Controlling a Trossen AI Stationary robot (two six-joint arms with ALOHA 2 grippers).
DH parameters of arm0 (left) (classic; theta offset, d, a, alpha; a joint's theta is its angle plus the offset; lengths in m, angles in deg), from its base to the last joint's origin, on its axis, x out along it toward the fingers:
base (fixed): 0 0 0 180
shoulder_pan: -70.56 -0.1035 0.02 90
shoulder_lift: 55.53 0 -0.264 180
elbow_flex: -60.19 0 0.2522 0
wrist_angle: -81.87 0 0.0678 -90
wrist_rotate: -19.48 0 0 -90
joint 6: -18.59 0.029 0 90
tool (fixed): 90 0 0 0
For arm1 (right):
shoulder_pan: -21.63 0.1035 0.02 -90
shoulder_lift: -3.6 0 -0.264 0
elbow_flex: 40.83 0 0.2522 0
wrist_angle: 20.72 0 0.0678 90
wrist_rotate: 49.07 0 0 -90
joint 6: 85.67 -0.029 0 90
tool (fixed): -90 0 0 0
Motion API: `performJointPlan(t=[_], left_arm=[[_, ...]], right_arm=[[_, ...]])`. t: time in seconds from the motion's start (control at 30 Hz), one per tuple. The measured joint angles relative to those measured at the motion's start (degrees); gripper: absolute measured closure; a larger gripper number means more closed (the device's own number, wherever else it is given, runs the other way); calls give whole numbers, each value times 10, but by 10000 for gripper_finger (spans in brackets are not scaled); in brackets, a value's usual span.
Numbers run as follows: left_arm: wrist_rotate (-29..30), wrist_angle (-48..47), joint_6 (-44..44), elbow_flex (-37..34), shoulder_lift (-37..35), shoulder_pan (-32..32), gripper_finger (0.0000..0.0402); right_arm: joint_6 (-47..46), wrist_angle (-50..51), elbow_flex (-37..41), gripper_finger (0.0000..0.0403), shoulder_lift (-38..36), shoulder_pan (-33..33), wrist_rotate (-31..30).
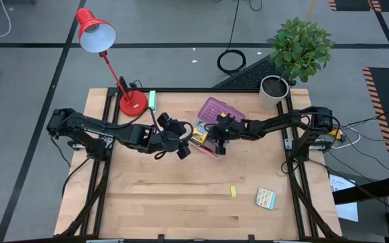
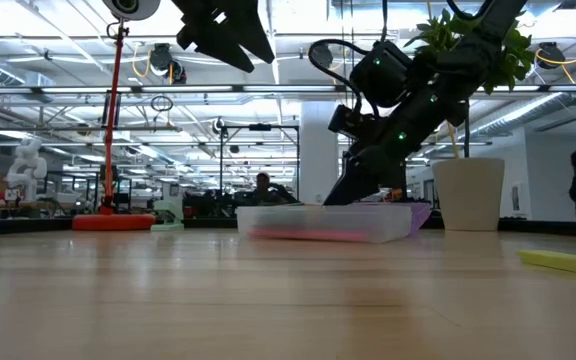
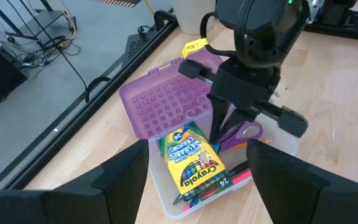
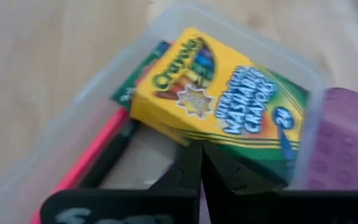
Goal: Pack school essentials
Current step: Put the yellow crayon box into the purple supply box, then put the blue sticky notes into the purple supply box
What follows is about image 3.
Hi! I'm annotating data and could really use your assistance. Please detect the yellow cable tag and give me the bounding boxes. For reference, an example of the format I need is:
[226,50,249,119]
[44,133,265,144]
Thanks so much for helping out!
[181,37,210,59]

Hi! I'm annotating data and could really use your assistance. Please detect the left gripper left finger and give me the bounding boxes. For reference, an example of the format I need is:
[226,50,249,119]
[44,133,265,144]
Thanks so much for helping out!
[0,139,150,224]

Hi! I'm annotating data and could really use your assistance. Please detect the purple handled scissors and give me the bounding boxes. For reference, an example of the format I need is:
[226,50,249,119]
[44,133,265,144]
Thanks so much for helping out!
[218,121,264,152]

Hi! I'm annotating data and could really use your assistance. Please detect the white plant pot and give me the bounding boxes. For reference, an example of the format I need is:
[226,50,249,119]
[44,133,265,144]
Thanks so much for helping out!
[171,0,217,35]

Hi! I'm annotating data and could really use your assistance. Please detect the yellow cord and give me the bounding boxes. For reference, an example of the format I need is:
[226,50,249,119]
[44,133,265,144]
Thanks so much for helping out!
[143,0,157,16]

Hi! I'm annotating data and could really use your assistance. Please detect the clear pencil case purple lid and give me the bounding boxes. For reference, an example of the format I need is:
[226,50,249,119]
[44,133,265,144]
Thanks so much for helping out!
[119,48,301,220]

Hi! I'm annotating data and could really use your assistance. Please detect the black hazard striped mat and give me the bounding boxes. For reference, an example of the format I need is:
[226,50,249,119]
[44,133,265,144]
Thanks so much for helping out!
[91,0,143,9]

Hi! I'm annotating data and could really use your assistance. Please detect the yellow floor cable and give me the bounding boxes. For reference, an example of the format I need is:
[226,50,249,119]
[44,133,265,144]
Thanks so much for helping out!
[59,11,76,41]

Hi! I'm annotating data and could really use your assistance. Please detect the pink highlighter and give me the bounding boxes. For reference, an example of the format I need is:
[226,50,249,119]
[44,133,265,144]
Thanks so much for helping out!
[181,169,253,212]

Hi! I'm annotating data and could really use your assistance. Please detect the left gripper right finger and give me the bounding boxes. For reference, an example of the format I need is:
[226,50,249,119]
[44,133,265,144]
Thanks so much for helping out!
[246,139,358,224]

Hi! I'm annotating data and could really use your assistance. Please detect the black table frame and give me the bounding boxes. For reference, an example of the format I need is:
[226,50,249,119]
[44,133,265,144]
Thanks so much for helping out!
[0,9,358,191]

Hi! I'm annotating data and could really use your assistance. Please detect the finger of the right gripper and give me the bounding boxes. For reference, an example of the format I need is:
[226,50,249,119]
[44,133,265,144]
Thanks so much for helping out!
[224,108,257,138]
[208,95,231,144]

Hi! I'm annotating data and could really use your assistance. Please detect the green crayon box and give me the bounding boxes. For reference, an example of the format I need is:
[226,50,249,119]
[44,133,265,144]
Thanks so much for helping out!
[157,121,234,202]

